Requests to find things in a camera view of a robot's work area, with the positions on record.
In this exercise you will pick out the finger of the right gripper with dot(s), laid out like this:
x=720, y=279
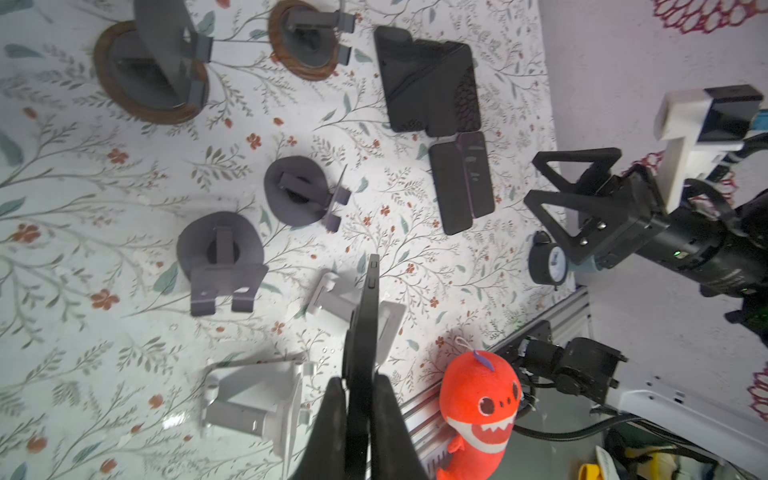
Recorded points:
x=599, y=162
x=576, y=248

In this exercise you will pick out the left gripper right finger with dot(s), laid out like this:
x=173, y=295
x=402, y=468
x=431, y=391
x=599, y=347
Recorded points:
x=393, y=455

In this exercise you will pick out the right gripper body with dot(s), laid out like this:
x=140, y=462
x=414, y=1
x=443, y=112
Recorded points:
x=629, y=212

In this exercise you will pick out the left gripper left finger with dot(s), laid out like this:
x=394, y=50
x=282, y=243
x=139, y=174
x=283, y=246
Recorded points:
x=324, y=455

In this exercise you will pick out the purple-edged phone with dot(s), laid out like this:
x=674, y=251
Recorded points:
x=477, y=173

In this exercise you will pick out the white phone stand front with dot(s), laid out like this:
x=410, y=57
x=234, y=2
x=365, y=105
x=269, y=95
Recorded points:
x=260, y=399

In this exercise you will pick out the grey phone stand left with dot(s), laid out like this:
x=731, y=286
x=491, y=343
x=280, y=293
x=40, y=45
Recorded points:
x=221, y=254

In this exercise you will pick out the grey phone stand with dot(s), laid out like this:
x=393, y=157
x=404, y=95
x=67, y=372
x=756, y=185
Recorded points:
x=298, y=193
x=221, y=254

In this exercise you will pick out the grey phone stand middle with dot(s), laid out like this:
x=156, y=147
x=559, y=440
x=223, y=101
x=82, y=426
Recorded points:
x=298, y=193

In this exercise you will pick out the wooden base stand back-right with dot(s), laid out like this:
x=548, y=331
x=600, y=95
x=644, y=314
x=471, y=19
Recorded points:
x=306, y=40

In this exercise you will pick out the black alarm clock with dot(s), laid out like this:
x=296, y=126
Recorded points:
x=547, y=262

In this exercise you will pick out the red shark plush toy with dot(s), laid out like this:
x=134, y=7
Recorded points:
x=479, y=398

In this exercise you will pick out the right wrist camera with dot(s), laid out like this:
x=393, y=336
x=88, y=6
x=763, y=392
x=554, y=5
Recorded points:
x=700, y=127

